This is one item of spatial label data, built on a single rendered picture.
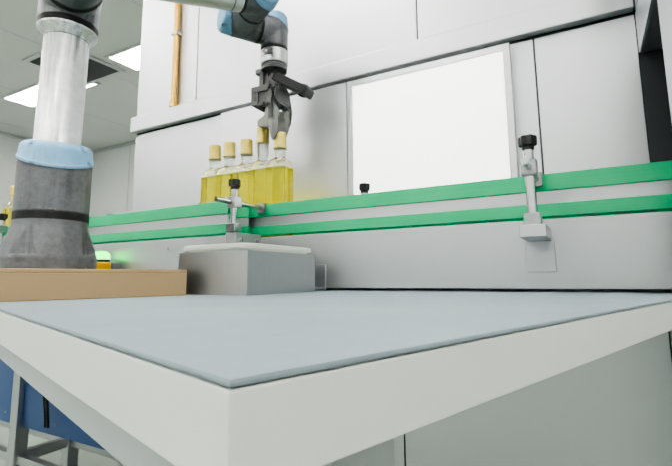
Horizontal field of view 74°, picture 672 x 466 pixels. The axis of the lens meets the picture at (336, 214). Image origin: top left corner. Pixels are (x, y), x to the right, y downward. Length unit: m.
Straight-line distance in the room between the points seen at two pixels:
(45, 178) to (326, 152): 0.70
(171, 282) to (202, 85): 1.00
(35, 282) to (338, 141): 0.80
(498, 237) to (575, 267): 0.14
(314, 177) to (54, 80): 0.65
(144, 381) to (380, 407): 0.10
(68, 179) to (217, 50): 0.96
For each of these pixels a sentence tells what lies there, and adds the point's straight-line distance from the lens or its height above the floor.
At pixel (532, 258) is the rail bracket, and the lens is 0.88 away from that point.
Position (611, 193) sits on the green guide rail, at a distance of 0.91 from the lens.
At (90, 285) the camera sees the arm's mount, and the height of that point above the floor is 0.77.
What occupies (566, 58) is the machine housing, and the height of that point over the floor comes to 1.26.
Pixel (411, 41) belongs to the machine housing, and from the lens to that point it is 1.29.
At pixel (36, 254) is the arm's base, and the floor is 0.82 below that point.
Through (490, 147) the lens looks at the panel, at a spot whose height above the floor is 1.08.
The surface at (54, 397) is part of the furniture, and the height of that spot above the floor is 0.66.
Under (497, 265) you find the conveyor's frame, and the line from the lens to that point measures 0.89.
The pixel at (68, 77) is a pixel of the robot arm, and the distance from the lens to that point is 1.11.
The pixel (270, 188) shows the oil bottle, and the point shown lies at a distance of 1.18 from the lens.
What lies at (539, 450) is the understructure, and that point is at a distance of 1.16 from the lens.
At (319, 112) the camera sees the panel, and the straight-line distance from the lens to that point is 1.33.
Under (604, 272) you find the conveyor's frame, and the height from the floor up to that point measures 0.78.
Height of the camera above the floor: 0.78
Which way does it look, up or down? 8 degrees up
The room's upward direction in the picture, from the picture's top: 1 degrees counter-clockwise
